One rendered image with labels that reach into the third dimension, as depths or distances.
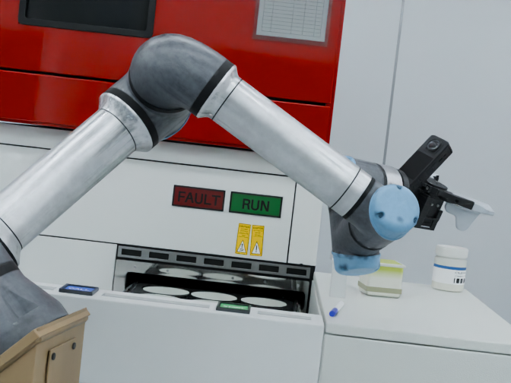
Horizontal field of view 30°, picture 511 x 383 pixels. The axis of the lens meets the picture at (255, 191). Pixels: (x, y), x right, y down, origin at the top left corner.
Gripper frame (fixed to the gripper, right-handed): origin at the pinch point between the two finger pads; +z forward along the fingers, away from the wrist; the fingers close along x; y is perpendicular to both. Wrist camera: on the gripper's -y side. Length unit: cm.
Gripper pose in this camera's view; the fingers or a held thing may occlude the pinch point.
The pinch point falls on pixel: (467, 192)
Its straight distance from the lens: 179.7
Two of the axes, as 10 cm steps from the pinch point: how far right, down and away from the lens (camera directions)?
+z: 7.7, 1.4, 6.2
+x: 5.3, 4.1, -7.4
